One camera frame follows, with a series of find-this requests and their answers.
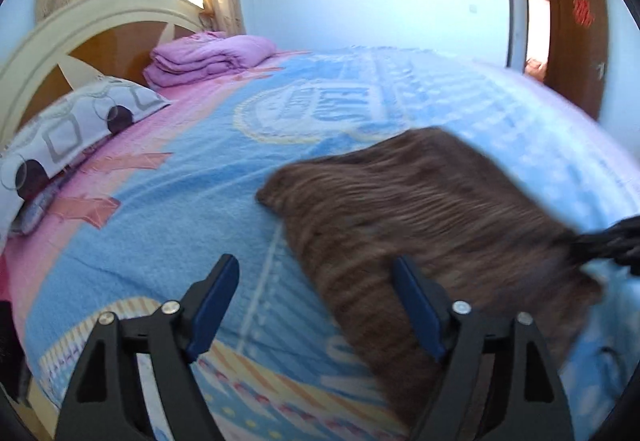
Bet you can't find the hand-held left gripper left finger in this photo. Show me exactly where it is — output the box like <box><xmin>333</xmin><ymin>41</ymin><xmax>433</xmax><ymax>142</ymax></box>
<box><xmin>54</xmin><ymin>254</ymin><xmax>240</xmax><ymax>441</ymax></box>

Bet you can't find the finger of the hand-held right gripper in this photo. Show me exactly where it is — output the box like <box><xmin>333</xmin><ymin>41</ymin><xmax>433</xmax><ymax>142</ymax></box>
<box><xmin>570</xmin><ymin>215</ymin><xmax>640</xmax><ymax>278</ymax></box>

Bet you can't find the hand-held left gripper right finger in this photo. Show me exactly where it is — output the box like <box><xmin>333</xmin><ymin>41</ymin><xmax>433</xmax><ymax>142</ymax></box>
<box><xmin>392</xmin><ymin>256</ymin><xmax>573</xmax><ymax>441</ymax></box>

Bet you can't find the brown striped knit sweater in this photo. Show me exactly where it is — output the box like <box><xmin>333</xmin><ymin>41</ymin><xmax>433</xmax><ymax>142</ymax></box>
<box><xmin>256</xmin><ymin>126</ymin><xmax>604</xmax><ymax>428</ymax></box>

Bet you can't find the blue polka dot printed blanket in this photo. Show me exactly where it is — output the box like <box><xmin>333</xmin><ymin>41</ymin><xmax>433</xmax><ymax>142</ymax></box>
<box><xmin>20</xmin><ymin>45</ymin><xmax>640</xmax><ymax>441</ymax></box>

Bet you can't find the brown wooden door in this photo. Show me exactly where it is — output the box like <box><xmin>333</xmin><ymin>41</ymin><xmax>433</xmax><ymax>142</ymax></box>
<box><xmin>543</xmin><ymin>0</ymin><xmax>609</xmax><ymax>120</ymax></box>

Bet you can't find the white patterned pillow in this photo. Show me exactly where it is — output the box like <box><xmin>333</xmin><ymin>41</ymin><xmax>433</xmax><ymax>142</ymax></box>
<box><xmin>0</xmin><ymin>76</ymin><xmax>171</xmax><ymax>238</ymax></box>

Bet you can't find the red paper door decoration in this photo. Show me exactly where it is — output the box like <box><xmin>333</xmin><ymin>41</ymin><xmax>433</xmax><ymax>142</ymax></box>
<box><xmin>572</xmin><ymin>0</ymin><xmax>597</xmax><ymax>27</ymax></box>

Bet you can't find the folded purple quilt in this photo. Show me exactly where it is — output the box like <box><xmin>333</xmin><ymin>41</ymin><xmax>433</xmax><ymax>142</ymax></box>
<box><xmin>143</xmin><ymin>31</ymin><xmax>277</xmax><ymax>90</ymax></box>

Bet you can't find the cream and wood headboard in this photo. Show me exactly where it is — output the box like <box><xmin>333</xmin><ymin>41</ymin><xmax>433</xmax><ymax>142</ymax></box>
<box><xmin>0</xmin><ymin>0</ymin><xmax>212</xmax><ymax>146</ymax></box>

